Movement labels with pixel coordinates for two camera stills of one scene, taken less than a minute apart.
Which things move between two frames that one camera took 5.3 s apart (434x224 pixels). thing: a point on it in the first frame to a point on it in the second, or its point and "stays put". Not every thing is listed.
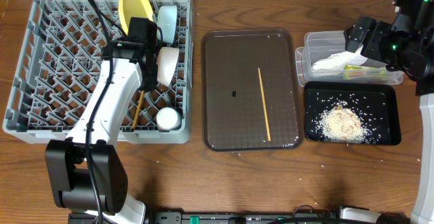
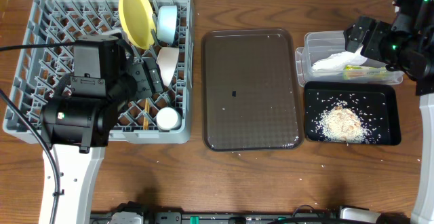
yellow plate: x=133 y=3 stays put
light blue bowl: x=167 y=20 stays put
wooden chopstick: x=265 y=111 to x=147 y=110
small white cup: x=168 y=119 stays put
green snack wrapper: x=352 y=72 stays put
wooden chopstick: x=138 y=110 to x=145 y=118
